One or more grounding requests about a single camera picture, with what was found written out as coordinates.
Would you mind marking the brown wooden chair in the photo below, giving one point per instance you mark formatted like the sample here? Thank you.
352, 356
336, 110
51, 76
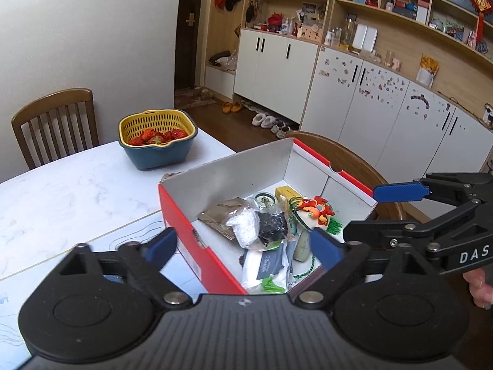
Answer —
56, 126

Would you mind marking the black beads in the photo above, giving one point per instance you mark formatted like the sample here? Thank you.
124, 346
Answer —
273, 227

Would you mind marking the white wall cabinets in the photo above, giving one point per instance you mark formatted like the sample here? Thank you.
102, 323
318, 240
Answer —
405, 84

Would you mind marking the silver foil snack packet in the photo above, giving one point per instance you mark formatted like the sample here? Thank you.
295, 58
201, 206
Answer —
216, 216

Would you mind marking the person's right hand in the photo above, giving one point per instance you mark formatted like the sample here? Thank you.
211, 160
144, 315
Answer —
480, 290

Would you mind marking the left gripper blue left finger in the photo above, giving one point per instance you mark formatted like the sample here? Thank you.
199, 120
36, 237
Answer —
160, 248

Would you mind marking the white shoes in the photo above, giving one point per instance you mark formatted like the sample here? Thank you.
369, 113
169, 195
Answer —
276, 126

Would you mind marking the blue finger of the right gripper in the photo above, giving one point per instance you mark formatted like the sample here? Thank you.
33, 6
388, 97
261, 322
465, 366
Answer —
365, 231
400, 192

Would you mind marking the red white cardboard box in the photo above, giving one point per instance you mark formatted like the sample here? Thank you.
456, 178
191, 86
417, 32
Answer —
254, 175

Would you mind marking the clear bag with dark card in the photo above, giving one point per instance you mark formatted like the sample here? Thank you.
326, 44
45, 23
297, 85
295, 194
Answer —
266, 272

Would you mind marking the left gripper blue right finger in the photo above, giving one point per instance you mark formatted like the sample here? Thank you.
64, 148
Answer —
326, 249

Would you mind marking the yellow blue strainer basket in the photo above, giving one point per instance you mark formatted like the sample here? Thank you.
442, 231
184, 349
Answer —
148, 157

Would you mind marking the red dragon charm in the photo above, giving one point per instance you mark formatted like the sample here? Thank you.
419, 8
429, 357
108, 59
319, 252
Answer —
317, 209

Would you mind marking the strawberries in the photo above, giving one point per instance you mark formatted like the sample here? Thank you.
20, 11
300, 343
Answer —
155, 137

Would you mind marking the yellow small cardboard box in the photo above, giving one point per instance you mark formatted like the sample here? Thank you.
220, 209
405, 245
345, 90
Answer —
285, 195

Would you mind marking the orange slippers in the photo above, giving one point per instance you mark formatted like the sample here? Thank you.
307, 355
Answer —
232, 107

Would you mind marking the olive green oval case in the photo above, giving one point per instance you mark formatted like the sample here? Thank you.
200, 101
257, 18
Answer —
302, 250

